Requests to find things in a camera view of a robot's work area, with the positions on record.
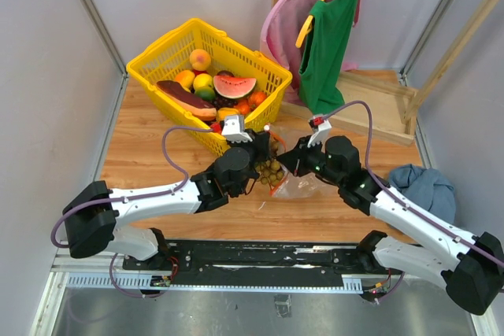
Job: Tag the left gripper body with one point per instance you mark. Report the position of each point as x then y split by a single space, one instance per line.
249 147

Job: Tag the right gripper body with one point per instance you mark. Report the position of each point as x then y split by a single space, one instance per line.
316 160

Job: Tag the longan fruit bunch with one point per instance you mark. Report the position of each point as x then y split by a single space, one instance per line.
271 172

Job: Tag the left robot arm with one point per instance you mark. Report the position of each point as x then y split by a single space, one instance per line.
100 219

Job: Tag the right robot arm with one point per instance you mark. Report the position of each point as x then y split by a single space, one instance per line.
468 267

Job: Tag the orange tomato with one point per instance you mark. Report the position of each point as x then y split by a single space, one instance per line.
256 98

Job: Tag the yellow bell pepper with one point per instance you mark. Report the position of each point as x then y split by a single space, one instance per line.
223 113

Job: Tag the dark grape bunch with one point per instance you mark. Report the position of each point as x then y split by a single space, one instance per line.
221 102

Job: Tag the watermelon slice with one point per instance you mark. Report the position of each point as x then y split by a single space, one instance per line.
233 87

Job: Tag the wooden clothes rack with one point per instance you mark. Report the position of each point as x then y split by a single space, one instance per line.
387 110

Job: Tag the papaya slice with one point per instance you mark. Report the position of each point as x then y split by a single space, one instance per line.
188 101

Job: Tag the blue cloth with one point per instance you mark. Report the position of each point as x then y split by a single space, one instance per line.
426 187

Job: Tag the orange fruit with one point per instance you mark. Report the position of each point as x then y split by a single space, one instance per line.
185 78

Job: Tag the peach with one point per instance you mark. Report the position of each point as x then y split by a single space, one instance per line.
200 59

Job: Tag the green shirt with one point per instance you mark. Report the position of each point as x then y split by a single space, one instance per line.
323 55

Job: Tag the pink shirt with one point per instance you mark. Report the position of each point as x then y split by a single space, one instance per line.
278 36

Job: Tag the yellow plastic basket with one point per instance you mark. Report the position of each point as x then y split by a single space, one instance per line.
196 75

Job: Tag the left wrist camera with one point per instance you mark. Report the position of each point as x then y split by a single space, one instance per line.
234 129

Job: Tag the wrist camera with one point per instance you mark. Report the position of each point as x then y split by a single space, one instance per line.
319 131
234 129

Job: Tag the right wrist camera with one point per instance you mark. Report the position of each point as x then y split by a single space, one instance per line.
319 131

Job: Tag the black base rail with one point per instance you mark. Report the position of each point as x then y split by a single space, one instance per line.
259 266

